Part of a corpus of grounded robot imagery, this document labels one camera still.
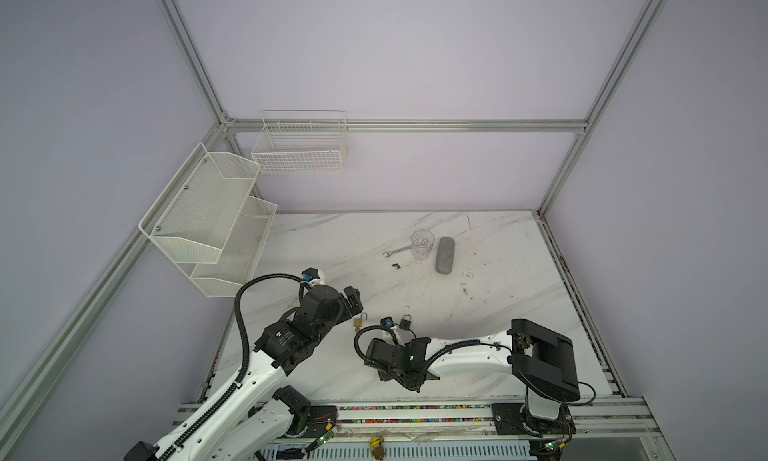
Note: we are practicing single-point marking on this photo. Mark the clear plastic cup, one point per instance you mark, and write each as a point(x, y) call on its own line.
point(422, 242)

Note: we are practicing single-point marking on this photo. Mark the grey oblong sponge block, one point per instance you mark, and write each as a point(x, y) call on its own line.
point(445, 255)

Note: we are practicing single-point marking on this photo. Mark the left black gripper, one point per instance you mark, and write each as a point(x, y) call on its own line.
point(353, 300)

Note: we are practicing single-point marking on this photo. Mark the lower white mesh shelf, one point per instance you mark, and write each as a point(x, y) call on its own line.
point(241, 253)

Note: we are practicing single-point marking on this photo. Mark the white wire basket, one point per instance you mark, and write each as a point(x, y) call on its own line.
point(293, 142)

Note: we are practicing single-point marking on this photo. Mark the upper white mesh shelf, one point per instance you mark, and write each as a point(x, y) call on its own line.
point(193, 219)

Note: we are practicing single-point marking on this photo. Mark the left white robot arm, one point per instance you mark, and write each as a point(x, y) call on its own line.
point(281, 347)

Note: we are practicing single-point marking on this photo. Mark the white mesh shelf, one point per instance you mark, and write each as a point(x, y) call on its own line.
point(241, 253)
point(193, 219)

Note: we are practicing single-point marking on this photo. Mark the aluminium frame rail base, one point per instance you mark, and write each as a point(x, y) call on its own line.
point(615, 427)

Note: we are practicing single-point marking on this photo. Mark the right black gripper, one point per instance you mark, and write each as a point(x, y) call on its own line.
point(384, 376)

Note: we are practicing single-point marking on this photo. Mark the silver open-end wrench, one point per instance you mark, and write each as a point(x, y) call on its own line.
point(390, 253)

